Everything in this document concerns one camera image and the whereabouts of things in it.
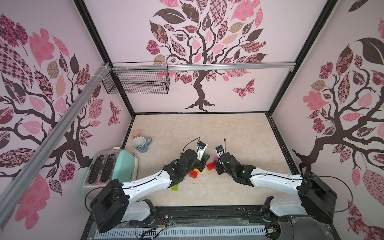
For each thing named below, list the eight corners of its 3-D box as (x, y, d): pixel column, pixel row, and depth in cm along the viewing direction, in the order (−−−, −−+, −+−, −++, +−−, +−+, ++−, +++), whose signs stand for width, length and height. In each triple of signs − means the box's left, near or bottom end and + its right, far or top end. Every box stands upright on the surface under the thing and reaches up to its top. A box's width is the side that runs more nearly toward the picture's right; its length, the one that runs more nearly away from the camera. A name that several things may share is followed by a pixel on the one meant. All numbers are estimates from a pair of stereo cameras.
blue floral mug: (135, 154, 98) (130, 147, 91) (139, 143, 103) (134, 136, 96) (150, 154, 98) (146, 147, 91) (152, 143, 103) (149, 136, 96)
